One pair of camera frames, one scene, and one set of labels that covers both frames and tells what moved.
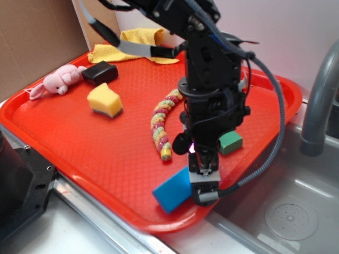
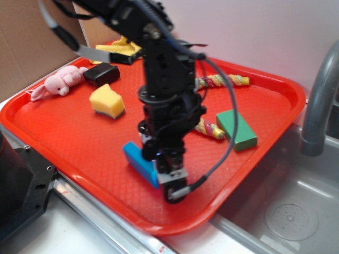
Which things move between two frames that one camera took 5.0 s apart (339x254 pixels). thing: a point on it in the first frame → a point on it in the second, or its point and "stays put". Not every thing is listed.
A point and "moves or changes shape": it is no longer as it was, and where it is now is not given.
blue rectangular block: (174, 190) moves or changes shape
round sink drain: (292, 218) stays put
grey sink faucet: (312, 140) stays put
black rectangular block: (101, 72) stays put
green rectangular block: (230, 142) → (244, 137)
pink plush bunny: (58, 82) stays put
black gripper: (207, 114) → (166, 124)
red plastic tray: (111, 135) stays put
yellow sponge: (104, 100) stays put
